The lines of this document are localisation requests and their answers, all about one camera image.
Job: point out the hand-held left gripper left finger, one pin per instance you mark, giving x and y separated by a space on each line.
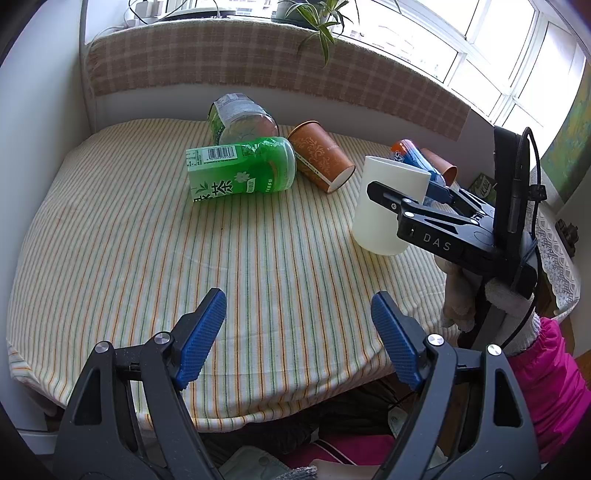
203 337

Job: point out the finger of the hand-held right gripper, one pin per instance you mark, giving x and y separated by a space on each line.
438 190
383 196

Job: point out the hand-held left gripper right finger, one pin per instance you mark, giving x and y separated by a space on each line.
397 341

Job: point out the white cup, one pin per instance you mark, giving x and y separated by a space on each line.
378 221

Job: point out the person's right forearm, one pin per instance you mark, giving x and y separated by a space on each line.
554 392

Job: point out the plain brown paper cup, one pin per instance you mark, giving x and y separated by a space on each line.
441 164

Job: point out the orange patterned paper cup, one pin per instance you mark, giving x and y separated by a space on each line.
318 152

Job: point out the person's right hand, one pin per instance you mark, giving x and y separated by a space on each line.
457 295

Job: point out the green packet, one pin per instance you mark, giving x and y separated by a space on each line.
482 187

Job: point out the blue and orange can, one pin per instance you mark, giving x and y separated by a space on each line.
411 154

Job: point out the white lace cloth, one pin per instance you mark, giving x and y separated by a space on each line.
554 258

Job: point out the striped tablecloth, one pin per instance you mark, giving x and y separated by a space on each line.
138 254

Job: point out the dark small object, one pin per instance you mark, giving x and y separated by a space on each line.
568 235

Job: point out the person's pink trousers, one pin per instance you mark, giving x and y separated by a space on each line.
351 450

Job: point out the green tea bottle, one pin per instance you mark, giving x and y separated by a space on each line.
240 170

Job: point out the clear bottle with green label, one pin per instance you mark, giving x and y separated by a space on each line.
240 120

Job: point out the potted green plant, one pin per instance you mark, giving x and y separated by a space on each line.
318 14

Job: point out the plaid cloth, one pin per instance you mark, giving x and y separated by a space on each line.
231 64

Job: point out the white power strip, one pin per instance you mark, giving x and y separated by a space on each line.
147 8

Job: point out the green wall picture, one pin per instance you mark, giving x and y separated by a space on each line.
572 152

